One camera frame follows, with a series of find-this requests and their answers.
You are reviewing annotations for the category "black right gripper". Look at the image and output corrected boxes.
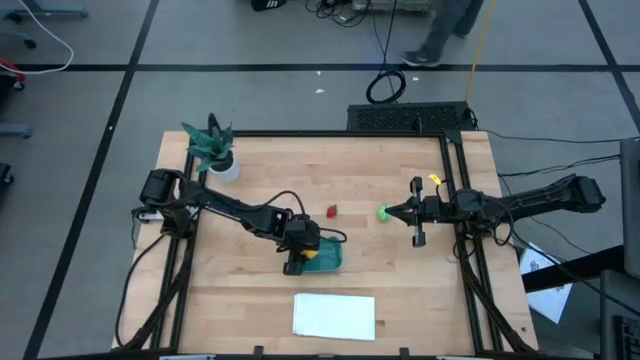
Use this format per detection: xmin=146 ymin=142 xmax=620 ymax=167
xmin=385 ymin=177 xmax=454 ymax=249

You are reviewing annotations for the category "teal plastic tupperware container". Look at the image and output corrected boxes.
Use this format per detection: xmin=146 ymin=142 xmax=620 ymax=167
xmin=299 ymin=236 xmax=345 ymax=275

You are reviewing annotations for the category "white folded cloth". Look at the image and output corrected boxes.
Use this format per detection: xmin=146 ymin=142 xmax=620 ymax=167
xmin=291 ymin=292 xmax=377 ymax=343

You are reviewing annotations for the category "black perforated computer case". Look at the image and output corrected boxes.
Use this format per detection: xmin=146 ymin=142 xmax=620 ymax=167
xmin=346 ymin=101 xmax=477 ymax=133

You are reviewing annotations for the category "white plant pot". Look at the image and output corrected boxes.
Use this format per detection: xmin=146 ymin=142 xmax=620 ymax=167
xmin=208 ymin=152 xmax=242 ymax=184

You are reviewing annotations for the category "green leafy plant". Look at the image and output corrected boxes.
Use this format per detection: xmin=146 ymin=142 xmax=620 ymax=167
xmin=180 ymin=122 xmax=236 ymax=174

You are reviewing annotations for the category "white printed paper sheet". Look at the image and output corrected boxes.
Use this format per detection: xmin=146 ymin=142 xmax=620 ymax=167
xmin=519 ymin=242 xmax=574 ymax=325

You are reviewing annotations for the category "person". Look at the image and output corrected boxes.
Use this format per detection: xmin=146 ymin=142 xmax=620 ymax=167
xmin=399 ymin=0 xmax=486 ymax=69

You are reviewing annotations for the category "silver equipment box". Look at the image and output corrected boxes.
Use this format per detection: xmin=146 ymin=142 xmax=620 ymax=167
xmin=352 ymin=0 xmax=444 ymax=14

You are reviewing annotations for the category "dark side desk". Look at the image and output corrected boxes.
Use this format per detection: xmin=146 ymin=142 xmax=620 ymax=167
xmin=522 ymin=244 xmax=640 ymax=360

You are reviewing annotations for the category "person's black shoe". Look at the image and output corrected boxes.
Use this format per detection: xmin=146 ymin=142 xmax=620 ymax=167
xmin=249 ymin=0 xmax=289 ymax=13

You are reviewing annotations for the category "grey furniture leg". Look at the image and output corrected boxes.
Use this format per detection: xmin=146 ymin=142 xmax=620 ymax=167
xmin=4 ymin=0 xmax=89 ymax=22
xmin=0 ymin=123 xmax=34 ymax=140

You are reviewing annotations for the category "red cart base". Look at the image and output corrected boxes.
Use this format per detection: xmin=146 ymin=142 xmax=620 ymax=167
xmin=0 ymin=56 xmax=26 ymax=92

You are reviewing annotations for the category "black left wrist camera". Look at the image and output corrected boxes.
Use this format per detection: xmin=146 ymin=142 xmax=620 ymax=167
xmin=294 ymin=218 xmax=323 ymax=251

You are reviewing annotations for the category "black metal table frame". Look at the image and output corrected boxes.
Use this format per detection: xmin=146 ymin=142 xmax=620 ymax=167
xmin=114 ymin=128 xmax=539 ymax=360

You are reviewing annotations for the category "black hanging coiled cable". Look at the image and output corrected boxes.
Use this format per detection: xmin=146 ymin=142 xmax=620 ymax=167
xmin=365 ymin=0 xmax=407 ymax=105

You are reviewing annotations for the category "silver base bracket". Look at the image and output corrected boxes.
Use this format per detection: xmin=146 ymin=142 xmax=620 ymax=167
xmin=135 ymin=208 xmax=164 ymax=224

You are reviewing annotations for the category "black floor cable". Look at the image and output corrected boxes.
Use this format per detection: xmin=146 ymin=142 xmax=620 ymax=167
xmin=482 ymin=128 xmax=640 ymax=146
xmin=497 ymin=154 xmax=621 ymax=179

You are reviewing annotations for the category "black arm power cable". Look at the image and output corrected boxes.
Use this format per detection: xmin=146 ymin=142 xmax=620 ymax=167
xmin=114 ymin=232 xmax=169 ymax=349

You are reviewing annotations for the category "yellow hanging cable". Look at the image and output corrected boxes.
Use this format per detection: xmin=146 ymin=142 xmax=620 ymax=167
xmin=464 ymin=0 xmax=497 ymax=104

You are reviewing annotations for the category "black cable bundle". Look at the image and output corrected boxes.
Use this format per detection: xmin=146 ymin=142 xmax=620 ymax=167
xmin=304 ymin=0 xmax=374 ymax=27

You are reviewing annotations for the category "white floor cable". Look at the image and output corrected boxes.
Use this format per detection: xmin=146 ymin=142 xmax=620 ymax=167
xmin=0 ymin=0 xmax=75 ymax=76

